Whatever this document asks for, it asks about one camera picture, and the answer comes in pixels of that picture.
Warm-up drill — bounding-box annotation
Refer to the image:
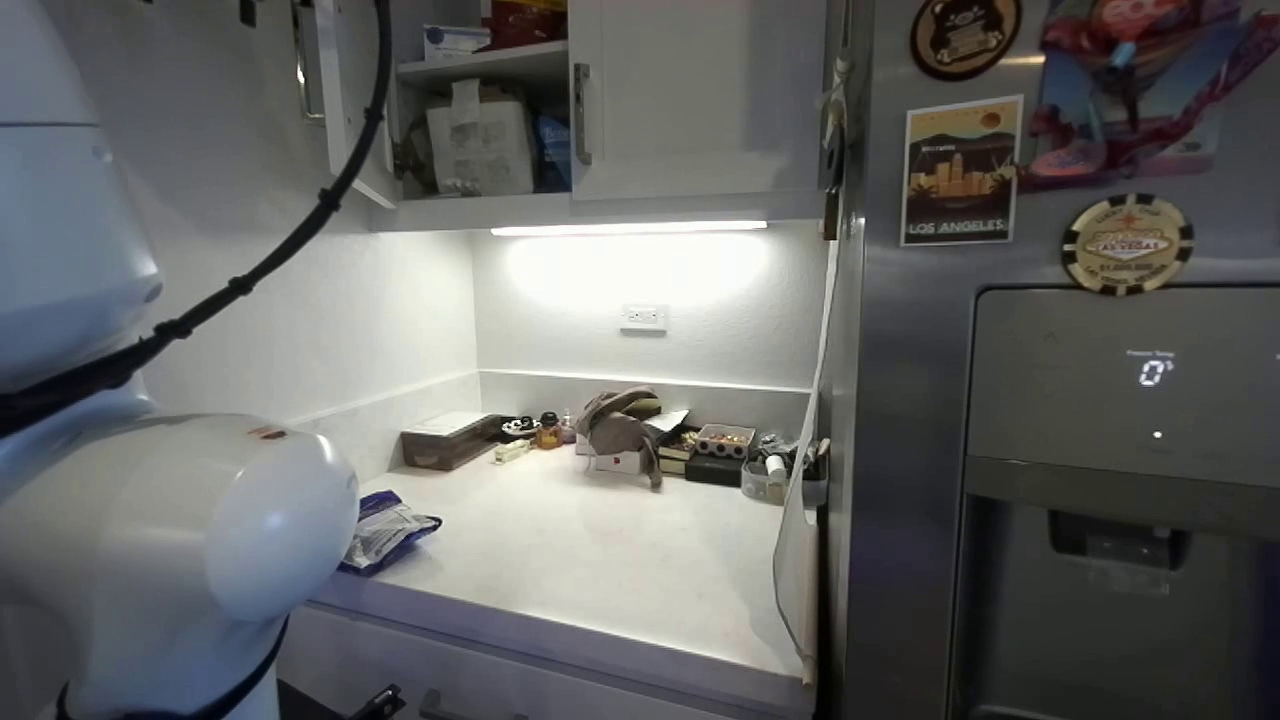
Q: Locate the city poster fridge magnet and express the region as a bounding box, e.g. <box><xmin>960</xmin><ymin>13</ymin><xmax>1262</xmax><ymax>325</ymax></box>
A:
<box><xmin>898</xmin><ymin>92</ymin><xmax>1027</xmax><ymax>248</ymax></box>

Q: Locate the chrome cabinet door handle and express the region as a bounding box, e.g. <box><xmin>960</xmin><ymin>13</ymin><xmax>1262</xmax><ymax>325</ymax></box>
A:
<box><xmin>293</xmin><ymin>0</ymin><xmax>323</xmax><ymax>121</ymax></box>
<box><xmin>568</xmin><ymin>56</ymin><xmax>598</xmax><ymax>170</ymax></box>

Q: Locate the black base cabinet handle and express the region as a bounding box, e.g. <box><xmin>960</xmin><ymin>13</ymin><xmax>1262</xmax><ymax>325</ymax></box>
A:
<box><xmin>353</xmin><ymin>681</ymin><xmax>407</xmax><ymax>720</ymax></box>

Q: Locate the white paper package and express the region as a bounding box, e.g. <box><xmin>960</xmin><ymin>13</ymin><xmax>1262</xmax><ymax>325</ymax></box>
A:
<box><xmin>426</xmin><ymin>74</ymin><xmax>541</xmax><ymax>200</ymax></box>

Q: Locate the white hanging cord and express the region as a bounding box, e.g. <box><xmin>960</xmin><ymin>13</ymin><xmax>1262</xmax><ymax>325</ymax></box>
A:
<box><xmin>768</xmin><ymin>234</ymin><xmax>849</xmax><ymax>670</ymax></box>

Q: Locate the small grey tray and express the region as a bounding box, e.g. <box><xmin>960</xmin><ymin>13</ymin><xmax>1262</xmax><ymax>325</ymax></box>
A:
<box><xmin>735</xmin><ymin>453</ymin><xmax>803</xmax><ymax>506</ymax></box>

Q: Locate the small white box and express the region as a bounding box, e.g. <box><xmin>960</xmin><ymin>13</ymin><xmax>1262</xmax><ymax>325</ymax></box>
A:
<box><xmin>421</xmin><ymin>19</ymin><xmax>495</xmax><ymax>62</ymax></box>

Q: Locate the blue bag in cabinet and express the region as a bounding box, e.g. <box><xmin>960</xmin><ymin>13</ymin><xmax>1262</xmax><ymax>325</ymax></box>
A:
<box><xmin>532</xmin><ymin>105</ymin><xmax>582</xmax><ymax>195</ymax></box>

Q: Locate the stainless steel refrigerator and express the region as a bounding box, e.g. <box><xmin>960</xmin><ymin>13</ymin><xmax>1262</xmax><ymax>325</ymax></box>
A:
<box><xmin>816</xmin><ymin>0</ymin><xmax>1280</xmax><ymax>720</ymax></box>

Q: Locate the under-cabinet light strip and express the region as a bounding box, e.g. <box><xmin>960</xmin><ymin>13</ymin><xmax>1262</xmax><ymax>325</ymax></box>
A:
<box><xmin>490</xmin><ymin>217</ymin><xmax>778</xmax><ymax>239</ymax></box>

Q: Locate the round black fridge magnet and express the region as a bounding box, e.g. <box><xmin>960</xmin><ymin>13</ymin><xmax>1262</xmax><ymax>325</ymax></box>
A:
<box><xmin>903</xmin><ymin>0</ymin><xmax>1025</xmax><ymax>83</ymax></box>

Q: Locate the blue snack bag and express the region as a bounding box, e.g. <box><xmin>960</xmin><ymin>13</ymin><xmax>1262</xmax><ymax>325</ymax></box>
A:
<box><xmin>335</xmin><ymin>487</ymin><xmax>448</xmax><ymax>579</ymax></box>

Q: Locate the colourful picture fridge magnet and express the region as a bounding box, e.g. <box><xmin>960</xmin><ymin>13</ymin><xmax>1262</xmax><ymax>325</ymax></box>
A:
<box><xmin>1022</xmin><ymin>0</ymin><xmax>1280</xmax><ymax>188</ymax></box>

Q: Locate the white wall cabinet body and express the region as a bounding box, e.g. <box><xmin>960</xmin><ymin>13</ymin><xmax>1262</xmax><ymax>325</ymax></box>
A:
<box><xmin>362</xmin><ymin>0</ymin><xmax>834</xmax><ymax>230</ymax></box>

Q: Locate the red food package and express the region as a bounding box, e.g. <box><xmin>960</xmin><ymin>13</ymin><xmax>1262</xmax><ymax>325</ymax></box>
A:
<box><xmin>486</xmin><ymin>0</ymin><xmax>572</xmax><ymax>52</ymax></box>

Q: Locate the beige cloth bag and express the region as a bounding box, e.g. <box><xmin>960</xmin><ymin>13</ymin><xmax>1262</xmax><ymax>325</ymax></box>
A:
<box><xmin>572</xmin><ymin>383</ymin><xmax>691</xmax><ymax>465</ymax></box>

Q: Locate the dark item beside package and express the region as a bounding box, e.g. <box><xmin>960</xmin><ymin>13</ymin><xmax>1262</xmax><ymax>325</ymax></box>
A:
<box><xmin>393</xmin><ymin>116</ymin><xmax>442</xmax><ymax>202</ymax></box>

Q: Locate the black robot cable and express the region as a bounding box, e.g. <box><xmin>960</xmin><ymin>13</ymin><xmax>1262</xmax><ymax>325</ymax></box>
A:
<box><xmin>0</xmin><ymin>0</ymin><xmax>401</xmax><ymax>435</ymax></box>

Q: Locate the white wall outlet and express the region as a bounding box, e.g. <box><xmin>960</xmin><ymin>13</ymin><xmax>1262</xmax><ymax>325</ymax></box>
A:
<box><xmin>618</xmin><ymin>305</ymin><xmax>673</xmax><ymax>338</ymax></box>

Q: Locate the white base cabinet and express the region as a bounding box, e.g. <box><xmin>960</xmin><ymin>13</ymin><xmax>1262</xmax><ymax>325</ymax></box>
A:
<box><xmin>271</xmin><ymin>592</ymin><xmax>821</xmax><ymax>720</ymax></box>

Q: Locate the poker chip fridge magnet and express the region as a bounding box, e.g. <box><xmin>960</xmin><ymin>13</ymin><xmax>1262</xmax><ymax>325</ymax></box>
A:
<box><xmin>1062</xmin><ymin>188</ymin><xmax>1198</xmax><ymax>300</ymax></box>

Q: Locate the grey fridge water dispenser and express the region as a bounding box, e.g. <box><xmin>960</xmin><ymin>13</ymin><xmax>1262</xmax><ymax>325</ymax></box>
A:
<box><xmin>952</xmin><ymin>278</ymin><xmax>1280</xmax><ymax>720</ymax></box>

